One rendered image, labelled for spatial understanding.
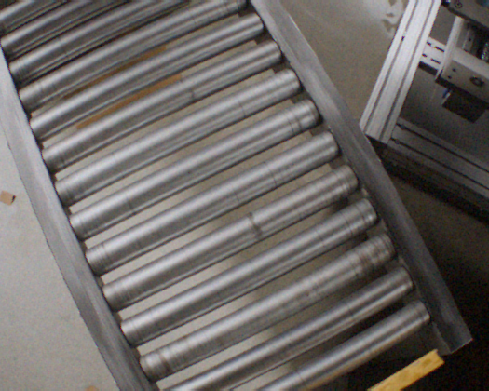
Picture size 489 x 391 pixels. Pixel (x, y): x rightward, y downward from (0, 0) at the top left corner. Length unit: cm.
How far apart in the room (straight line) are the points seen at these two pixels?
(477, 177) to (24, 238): 127
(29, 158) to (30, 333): 87
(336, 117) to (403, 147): 65
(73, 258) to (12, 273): 88
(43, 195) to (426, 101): 111
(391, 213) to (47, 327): 112
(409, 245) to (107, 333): 50
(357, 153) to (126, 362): 51
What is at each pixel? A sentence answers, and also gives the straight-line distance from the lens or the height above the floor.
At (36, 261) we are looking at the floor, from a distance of 200.
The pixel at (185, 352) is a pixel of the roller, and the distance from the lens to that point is 110.
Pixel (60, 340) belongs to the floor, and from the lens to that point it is 196.
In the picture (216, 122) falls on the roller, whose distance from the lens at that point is 118.
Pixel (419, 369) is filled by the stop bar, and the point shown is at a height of 82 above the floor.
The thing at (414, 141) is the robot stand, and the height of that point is 23.
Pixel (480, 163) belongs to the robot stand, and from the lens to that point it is 189.
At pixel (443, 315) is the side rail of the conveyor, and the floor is 80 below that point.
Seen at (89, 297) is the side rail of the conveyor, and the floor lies 80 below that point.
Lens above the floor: 190
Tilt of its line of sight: 75 degrees down
